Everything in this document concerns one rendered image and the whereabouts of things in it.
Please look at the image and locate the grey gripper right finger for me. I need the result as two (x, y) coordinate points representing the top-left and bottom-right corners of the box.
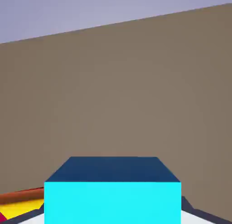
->
(181, 195), (232, 224)

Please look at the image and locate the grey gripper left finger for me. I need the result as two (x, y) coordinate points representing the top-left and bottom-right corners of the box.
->
(0, 203), (45, 224)

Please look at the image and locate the small cyan cube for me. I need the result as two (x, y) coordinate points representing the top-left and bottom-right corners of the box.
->
(43, 156), (182, 224)

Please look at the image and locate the small yellow cube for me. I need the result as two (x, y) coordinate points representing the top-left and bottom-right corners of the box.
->
(0, 198), (45, 220)

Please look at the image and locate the large orange box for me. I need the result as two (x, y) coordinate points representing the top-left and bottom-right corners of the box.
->
(0, 187), (45, 206)

